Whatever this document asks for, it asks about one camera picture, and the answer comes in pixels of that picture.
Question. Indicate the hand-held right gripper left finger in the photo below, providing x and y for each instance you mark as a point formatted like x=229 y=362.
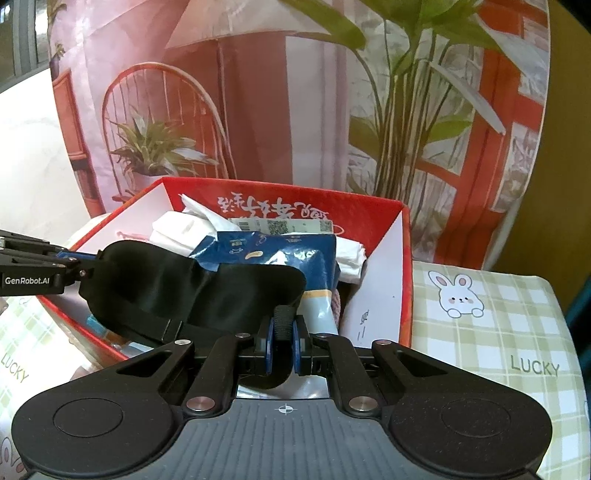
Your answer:
x=268 y=344

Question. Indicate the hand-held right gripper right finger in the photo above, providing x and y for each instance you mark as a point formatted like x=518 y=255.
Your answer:
x=298 y=346

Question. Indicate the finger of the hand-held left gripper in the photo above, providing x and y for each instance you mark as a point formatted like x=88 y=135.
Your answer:
x=76 y=270
x=27 y=242

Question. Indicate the clear cake packet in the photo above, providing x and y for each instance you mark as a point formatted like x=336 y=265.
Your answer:
x=104 y=330

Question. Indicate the black sleep mask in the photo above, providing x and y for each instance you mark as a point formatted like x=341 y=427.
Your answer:
x=184 y=290

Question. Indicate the red cardboard box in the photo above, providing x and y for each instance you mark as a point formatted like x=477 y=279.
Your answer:
x=277 y=198

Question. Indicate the light blue packet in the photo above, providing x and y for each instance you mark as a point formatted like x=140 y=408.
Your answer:
x=318 y=307

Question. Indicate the pink knitted cloth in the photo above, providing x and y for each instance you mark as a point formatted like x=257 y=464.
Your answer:
x=338 y=304

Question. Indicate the dark blue printed packet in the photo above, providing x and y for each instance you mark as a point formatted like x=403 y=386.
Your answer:
x=277 y=251

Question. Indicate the crumpled white tissue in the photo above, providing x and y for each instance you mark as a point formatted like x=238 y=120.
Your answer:
x=351 y=258

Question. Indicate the white padded packet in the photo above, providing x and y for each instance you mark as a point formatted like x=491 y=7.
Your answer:
x=180 y=230

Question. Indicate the green checked rabbit tablecloth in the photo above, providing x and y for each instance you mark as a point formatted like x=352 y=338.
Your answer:
x=485 y=332

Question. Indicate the printed room scene backdrop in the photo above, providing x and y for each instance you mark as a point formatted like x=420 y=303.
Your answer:
x=277 y=115

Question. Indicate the dark window frame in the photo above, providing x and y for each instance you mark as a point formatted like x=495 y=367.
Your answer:
x=23 y=41

